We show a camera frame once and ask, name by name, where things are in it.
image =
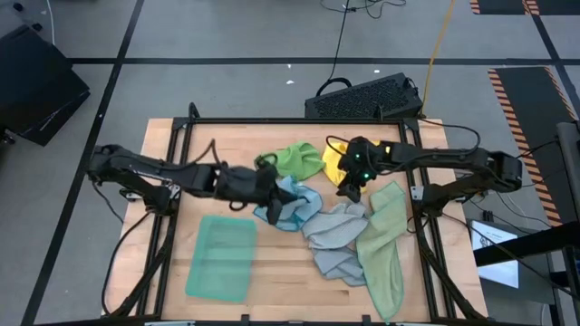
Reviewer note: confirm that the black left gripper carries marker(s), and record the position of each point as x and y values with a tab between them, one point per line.
254	185

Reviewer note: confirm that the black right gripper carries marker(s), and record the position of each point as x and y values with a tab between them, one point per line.
360	174

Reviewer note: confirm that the light blue microfiber towel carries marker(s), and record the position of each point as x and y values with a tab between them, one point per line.
299	204

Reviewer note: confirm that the bright green microfiber towel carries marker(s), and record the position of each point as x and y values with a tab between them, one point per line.
296	160

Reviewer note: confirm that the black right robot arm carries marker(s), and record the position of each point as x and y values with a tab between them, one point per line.
453	158

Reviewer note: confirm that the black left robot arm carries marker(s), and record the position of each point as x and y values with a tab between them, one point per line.
136	167

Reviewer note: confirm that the yellow microfiber towel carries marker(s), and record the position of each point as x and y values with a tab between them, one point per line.
333	165

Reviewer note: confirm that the grey waffle microfiber towel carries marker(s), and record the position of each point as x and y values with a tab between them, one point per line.
335	231

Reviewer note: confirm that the pale green microfiber towel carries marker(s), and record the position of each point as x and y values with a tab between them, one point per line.
380	253

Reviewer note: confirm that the teal translucent plastic bin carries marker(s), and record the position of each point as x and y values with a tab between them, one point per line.
222	258

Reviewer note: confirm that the black perforated computer case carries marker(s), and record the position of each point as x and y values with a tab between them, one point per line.
362	99

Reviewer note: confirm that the white lit screen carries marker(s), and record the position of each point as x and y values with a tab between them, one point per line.
496	267

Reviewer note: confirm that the black stand bar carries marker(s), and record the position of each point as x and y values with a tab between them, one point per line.
521	244

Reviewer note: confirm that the black hazard-striped floor mat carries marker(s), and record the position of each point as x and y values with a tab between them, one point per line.
498	5
530	127

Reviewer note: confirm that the black equipment case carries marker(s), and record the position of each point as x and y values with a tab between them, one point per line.
36	90

